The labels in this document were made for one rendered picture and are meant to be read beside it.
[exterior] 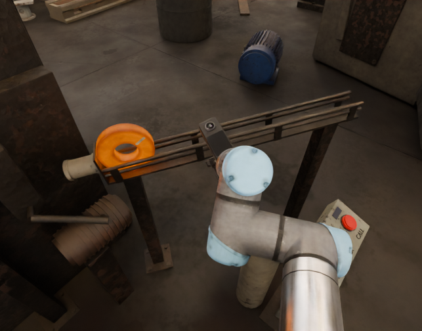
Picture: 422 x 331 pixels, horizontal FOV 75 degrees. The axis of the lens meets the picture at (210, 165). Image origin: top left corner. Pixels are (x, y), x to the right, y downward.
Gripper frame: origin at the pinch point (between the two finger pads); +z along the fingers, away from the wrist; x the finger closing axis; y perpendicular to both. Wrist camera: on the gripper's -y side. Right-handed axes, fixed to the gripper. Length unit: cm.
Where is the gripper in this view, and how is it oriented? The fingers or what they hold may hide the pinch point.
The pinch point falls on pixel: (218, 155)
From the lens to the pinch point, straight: 75.7
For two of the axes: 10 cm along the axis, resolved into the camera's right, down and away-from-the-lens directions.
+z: -0.8, -0.4, 10.0
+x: 9.1, -4.0, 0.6
